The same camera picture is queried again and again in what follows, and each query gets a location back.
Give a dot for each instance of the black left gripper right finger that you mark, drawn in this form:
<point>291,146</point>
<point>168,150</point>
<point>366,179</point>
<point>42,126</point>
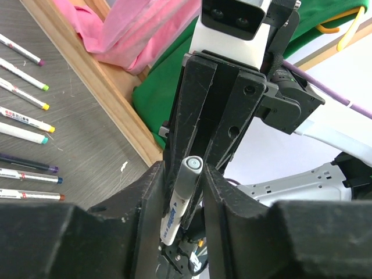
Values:
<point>290,239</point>

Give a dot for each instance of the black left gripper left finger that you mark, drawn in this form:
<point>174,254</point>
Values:
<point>117,238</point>

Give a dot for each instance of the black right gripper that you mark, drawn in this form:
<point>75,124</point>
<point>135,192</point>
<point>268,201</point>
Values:
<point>215,102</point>

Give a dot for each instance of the grey capped thin pen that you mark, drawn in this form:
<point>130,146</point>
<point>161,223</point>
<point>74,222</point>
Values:
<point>190,169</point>

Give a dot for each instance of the brown ended white marker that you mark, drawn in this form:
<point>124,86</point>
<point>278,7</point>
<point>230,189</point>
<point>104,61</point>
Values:
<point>22,194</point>

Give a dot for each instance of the clear capped purple pen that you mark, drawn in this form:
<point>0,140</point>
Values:
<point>28,163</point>

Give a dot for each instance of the yellow capped white marker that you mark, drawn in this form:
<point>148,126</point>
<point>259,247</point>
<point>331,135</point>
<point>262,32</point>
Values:
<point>23,95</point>

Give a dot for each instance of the green capped white marker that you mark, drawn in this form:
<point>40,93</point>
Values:
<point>33,81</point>

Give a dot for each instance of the blue ended white marker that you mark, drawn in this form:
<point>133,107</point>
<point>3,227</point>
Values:
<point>30,176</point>

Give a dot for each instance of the teal ended white marker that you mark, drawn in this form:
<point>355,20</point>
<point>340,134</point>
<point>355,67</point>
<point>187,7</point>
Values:
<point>23,134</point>

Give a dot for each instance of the yellow ended white marker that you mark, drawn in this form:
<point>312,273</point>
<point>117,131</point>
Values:
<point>27,120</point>

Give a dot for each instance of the magenta capped white marker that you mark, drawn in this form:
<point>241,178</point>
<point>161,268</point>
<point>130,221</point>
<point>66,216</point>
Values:
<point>19,49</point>

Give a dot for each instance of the green tank top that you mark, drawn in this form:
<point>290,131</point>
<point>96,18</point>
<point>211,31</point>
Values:
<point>153,99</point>

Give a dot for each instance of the pink t-shirt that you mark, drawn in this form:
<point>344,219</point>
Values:
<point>134,34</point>

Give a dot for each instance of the wooden clothes rack frame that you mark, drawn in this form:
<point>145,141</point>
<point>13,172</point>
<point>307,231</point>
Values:
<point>109,84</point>

